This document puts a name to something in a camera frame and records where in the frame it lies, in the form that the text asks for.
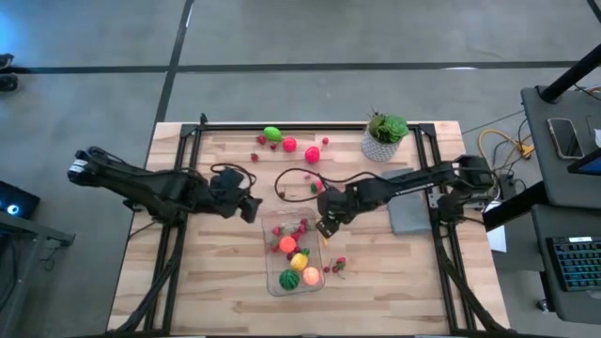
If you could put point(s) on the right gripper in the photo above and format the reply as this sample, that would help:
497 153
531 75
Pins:
338 204

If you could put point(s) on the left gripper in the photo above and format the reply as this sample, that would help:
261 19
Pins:
227 192

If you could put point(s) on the clear plastic storage container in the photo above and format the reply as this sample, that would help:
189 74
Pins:
272 220

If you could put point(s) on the red fake cherry long stem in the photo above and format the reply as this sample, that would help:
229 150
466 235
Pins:
335 269

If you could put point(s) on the toy orange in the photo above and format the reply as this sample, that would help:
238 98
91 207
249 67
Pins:
287 244

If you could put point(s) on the pale orange toy peach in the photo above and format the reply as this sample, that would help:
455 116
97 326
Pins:
311 276

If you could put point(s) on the green striped toy watermelon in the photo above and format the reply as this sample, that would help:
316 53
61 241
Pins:
289 280

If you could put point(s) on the red pear-shaped toy fruit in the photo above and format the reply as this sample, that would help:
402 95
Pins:
312 154

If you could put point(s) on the round red toy fruit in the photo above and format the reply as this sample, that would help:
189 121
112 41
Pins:
289 144

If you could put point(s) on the green toy mango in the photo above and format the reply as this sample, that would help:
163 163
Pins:
272 134

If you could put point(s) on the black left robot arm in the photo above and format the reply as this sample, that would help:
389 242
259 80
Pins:
141 185

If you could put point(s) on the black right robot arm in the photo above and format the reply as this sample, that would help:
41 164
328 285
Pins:
413 180

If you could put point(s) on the red toy tomato green calyx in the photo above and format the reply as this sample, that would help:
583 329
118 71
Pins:
317 186

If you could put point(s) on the grey-blue folded cloth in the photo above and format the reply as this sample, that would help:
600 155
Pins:
408 220

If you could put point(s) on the succulents in patterned white pot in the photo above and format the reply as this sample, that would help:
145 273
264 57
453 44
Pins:
385 136

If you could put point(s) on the white paper sheet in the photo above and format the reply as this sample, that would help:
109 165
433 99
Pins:
497 239

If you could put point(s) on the grey side desk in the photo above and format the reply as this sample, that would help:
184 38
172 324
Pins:
544 155
540 225

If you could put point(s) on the grey metal stand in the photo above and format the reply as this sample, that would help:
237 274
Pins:
28 227

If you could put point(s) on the black box blue light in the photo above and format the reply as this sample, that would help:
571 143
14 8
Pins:
19 197

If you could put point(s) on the black backlit keyboard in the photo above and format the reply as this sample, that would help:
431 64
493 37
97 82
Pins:
577 263

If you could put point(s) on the black smartphone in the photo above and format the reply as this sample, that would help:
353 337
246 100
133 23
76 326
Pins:
565 137

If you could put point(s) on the tablet with blue screen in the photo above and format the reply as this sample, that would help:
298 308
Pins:
587 164

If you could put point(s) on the black caster wheel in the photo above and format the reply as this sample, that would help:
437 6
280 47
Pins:
7 60
8 83

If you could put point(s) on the black pole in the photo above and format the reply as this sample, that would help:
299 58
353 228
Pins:
570 72

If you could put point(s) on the black aluminium table frame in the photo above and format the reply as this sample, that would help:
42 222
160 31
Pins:
328 127

